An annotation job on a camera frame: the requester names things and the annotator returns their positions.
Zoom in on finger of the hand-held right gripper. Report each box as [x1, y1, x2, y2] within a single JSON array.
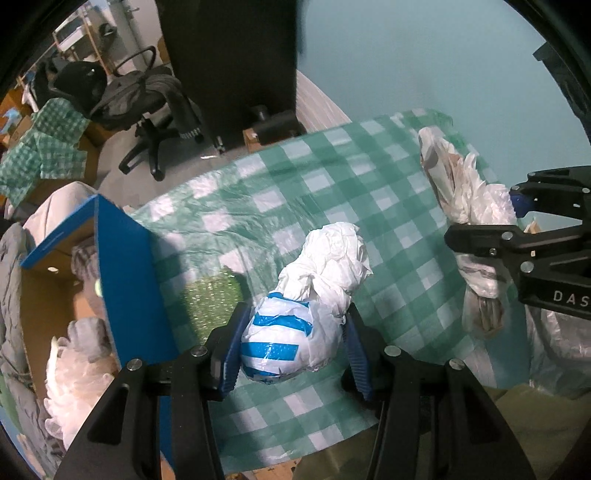
[[509, 167, 591, 217], [444, 222, 591, 278]]

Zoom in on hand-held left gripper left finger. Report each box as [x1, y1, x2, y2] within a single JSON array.
[[54, 302, 252, 480]]

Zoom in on green checkered cloth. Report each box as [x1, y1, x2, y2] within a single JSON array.
[[0, 97, 90, 208]]

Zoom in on clear plastic sheet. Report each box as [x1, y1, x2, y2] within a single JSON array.
[[526, 305, 591, 400]]

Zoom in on clear plastic bag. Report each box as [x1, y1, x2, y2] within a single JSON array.
[[418, 127, 527, 340]]

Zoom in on black fabric wardrobe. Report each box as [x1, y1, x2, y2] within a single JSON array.
[[154, 0, 308, 148]]

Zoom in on green checkered tablecloth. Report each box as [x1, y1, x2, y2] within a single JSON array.
[[127, 108, 529, 474]]

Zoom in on black foam roller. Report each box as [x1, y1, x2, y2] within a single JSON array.
[[252, 105, 305, 146]]

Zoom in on white bags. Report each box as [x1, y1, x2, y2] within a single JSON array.
[[44, 337, 121, 450]]

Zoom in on green sequin scrubbing cloth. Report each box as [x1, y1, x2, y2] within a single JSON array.
[[182, 270, 245, 344]]

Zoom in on hanging dark clothes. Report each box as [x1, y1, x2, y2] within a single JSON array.
[[18, 60, 56, 112]]

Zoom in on grey sock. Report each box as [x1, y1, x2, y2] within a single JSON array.
[[69, 318, 114, 365]]

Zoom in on grey padded jacket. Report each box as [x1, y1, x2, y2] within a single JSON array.
[[0, 222, 61, 462]]

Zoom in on beige bedding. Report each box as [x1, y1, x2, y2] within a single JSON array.
[[21, 181, 134, 241]]

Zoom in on small brown box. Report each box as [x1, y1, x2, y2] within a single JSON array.
[[242, 128, 266, 153]]

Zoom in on black office chair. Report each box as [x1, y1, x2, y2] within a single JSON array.
[[48, 46, 206, 181]]

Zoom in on blue cardboard box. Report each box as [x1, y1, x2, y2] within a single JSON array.
[[19, 194, 192, 457]]

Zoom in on blue striped white plastic bag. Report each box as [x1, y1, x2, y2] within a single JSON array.
[[240, 222, 374, 384]]

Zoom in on blue and white box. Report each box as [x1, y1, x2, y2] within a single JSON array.
[[0, 106, 21, 134]]

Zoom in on dark clothes on chair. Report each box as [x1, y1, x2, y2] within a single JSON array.
[[90, 76, 204, 141]]

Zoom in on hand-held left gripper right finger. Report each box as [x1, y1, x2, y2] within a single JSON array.
[[341, 302, 536, 480]]

